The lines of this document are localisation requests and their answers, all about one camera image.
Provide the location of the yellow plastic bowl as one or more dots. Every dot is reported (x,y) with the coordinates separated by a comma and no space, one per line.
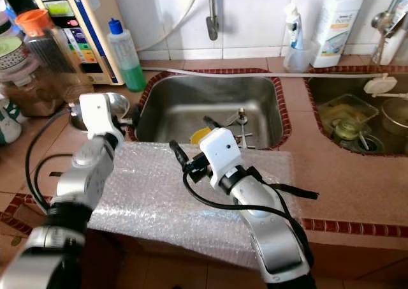
(199,136)

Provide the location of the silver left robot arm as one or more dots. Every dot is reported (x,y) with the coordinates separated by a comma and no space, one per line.
(86,174)

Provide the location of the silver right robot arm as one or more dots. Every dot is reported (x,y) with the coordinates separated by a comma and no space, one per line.
(274,238)

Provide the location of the steel bowl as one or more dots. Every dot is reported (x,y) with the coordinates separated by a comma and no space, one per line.
(118,103)

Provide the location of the steel sink basin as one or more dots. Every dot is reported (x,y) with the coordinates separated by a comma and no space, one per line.
(319,90)
(191,101)

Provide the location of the steel sink strainer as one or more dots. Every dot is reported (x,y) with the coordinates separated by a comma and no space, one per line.
(241,126)

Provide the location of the green soap bottle blue cap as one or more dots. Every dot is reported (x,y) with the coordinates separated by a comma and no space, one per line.
(131,72)

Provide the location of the bubble wrap sheet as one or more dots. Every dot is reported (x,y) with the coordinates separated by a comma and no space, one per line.
(153,200)

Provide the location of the white water pipe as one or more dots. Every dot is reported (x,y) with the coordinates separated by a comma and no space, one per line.
(248,73)

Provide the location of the clear glass cup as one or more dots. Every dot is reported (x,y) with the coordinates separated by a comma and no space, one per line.
(76,91)

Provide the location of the beige water ionizer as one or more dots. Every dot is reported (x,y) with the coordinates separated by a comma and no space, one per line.
(92,46)

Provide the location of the jar with brown contents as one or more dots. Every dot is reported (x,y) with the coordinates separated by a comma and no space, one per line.
(38,97)

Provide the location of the clear plastic cup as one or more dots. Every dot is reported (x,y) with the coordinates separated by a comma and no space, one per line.
(299,62)

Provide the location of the yellowish clear plastic box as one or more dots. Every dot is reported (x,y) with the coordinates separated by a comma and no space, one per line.
(335,110)

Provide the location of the teal white rabbit mug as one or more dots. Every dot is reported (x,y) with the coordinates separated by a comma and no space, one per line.
(7,123)

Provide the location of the clear jar orange lid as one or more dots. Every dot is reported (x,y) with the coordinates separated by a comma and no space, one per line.
(35,21)

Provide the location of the small drinking glass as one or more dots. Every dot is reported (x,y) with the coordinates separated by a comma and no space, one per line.
(349,131)

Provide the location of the dotted tin green lid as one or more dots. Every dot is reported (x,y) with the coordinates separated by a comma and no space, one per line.
(9,50)

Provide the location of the white detergent bottle orange cap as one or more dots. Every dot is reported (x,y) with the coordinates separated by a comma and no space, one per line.
(338,27)

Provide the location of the steel saucepan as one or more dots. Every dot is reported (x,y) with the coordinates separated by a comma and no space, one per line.
(396,117)

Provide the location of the brown wooden base cabinet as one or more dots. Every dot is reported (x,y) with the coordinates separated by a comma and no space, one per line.
(357,263)

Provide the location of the steel ladle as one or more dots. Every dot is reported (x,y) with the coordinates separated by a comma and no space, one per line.
(386,24)

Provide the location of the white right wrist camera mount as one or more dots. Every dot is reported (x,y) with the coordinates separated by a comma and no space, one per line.
(220,152)

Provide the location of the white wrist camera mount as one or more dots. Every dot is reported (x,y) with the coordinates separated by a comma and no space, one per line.
(220,152)
(99,117)

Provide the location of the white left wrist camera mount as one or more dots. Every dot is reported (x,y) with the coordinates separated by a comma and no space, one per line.
(99,117)

